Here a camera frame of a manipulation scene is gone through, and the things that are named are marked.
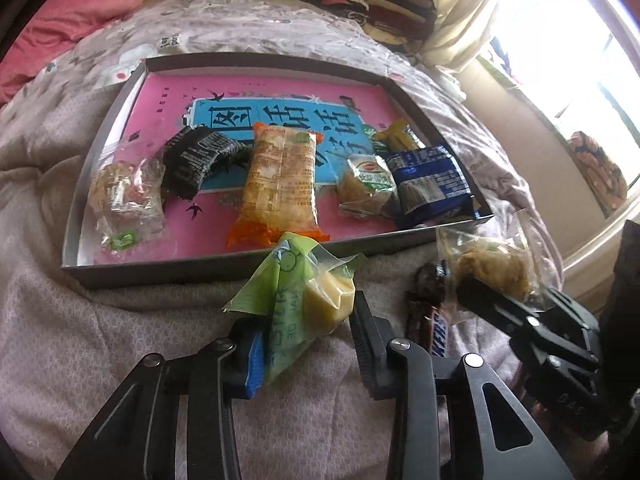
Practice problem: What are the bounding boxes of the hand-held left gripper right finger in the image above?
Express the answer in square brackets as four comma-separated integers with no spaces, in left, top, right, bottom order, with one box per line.
[349,292,576,480]

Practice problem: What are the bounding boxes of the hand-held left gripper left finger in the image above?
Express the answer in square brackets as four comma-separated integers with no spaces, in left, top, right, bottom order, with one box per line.
[55,317,266,480]

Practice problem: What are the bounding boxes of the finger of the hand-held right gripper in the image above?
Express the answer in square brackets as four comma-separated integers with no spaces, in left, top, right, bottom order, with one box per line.
[456,277,543,333]
[542,287,601,328]

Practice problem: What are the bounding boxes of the clear crumbly cookie packet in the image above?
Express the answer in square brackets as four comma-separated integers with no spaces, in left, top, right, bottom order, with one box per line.
[435,207,553,311]

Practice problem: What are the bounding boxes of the green clear cake packet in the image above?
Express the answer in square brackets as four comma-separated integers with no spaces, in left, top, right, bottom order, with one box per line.
[224,231,368,386]

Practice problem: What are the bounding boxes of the grey shallow cardboard box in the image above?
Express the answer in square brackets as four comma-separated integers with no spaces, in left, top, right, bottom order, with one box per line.
[61,51,496,291]

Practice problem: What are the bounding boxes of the blue cookie packet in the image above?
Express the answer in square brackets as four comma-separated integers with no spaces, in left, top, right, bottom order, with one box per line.
[384,144,488,228]

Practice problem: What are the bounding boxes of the green label round cracker packet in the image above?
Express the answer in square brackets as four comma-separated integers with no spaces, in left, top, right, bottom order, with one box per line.
[336,154,401,220]

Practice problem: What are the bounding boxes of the orange rice cracker packet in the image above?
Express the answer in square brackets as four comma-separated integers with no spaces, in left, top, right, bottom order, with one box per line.
[227,121,331,250]

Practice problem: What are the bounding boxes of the clear pastry packet green sticker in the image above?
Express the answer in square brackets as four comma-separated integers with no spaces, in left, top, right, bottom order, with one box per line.
[89,159,166,253]

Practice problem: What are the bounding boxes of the black cookie packet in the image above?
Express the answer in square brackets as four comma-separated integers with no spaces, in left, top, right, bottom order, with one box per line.
[159,126,246,198]

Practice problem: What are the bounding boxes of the brown chocolate bar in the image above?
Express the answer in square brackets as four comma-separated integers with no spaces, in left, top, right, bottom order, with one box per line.
[406,297,453,358]

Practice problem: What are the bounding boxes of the small brown wrapped chocolate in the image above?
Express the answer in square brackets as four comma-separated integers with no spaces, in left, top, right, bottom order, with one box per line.
[417,261,448,295]

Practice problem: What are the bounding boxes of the orange patterned cushion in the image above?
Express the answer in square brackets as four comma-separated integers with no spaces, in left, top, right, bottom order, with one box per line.
[570,131,628,218]

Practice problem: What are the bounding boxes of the pink and blue book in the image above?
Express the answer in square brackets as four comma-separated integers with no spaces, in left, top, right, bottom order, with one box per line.
[95,72,426,266]

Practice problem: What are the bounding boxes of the printed lilac bedspread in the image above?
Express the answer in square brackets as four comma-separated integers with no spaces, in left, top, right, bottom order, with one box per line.
[0,5,616,480]

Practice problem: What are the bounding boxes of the yellow snack packet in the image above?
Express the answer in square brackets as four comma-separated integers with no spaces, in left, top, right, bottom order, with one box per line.
[372,119,426,153]

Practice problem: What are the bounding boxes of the bright window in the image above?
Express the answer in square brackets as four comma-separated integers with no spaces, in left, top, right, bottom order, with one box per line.
[475,0,640,221]

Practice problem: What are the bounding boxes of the cream curtain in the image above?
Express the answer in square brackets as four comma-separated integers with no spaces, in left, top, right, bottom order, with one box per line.
[420,0,551,71]

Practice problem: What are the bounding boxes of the pile of folded clothes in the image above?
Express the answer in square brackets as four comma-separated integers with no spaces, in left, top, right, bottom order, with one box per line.
[300,0,436,53]

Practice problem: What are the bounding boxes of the pink quilt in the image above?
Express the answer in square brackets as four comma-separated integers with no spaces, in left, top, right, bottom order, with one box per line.
[0,0,146,103]

